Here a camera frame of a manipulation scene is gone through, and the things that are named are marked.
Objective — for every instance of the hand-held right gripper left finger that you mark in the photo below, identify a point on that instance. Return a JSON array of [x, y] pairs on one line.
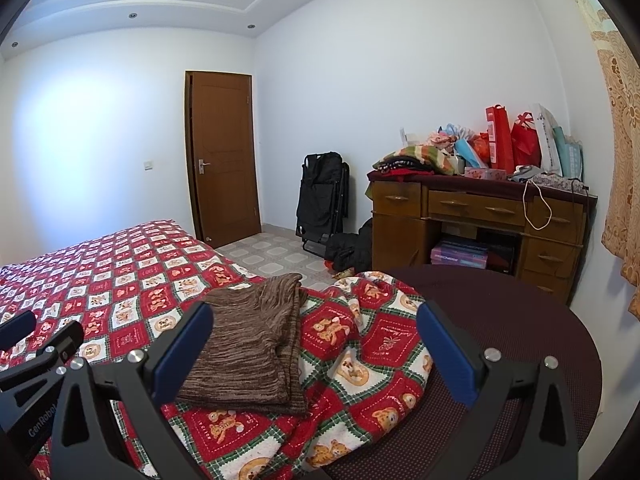
[[182, 350]]

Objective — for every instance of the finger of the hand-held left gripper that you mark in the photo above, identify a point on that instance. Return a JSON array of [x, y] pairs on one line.
[[67, 337], [17, 327]]

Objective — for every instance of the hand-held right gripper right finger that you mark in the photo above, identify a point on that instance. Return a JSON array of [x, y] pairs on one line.
[[445, 355]]

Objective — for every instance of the brown knitted sweater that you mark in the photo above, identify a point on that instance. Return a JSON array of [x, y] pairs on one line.
[[240, 345]]

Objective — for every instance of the grey clothes iron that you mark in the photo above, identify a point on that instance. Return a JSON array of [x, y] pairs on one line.
[[524, 174]]

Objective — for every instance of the pile of colourful clothes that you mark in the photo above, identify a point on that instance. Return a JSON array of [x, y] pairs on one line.
[[410, 157]]

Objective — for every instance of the red bear print bedspread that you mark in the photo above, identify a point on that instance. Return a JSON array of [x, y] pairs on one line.
[[125, 270]]

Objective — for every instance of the purple box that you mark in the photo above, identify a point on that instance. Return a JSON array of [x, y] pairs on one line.
[[457, 254]]

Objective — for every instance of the brown wooden desk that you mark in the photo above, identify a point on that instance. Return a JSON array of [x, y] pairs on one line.
[[400, 230]]

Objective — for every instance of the black bag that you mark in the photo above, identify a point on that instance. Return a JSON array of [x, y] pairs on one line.
[[350, 252]]

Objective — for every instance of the pink tissue box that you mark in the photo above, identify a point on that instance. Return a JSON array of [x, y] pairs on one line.
[[485, 173]]

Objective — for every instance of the brown wooden door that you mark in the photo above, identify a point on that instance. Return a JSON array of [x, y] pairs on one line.
[[225, 160]]

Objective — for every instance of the black folded chair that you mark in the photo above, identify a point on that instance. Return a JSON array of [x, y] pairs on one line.
[[320, 195]]

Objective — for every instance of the tall red gift bag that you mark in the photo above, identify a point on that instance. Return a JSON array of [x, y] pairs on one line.
[[500, 140]]

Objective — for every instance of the red gift bag with ribbon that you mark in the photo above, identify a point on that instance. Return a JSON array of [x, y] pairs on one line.
[[525, 142]]

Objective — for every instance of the light blue paper bag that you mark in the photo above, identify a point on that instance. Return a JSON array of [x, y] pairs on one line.
[[570, 157]]

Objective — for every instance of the white paper bag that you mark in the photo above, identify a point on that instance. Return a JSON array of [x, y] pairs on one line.
[[547, 140]]

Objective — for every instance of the patterned beige curtain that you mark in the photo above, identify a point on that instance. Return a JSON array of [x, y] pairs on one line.
[[620, 185]]

